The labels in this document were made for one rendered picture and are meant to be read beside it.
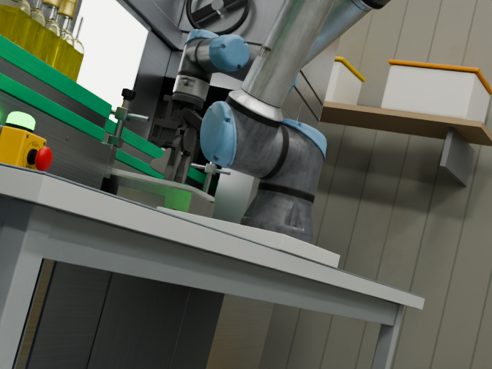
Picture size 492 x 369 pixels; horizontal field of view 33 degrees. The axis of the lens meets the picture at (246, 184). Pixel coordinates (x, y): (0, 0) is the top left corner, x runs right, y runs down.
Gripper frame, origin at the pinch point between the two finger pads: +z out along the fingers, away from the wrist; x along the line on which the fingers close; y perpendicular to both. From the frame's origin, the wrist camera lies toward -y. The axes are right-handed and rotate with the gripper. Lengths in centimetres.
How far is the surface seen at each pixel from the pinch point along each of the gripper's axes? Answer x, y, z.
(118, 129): 11.6, 10.7, -8.6
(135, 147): -23.2, 22.8, -9.7
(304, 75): -103, 6, -57
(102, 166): 14.9, 10.5, 0.2
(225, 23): -72, 27, -61
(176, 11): -68, 43, -61
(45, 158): 55, 0, 4
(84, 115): 24.0, 12.4, -8.1
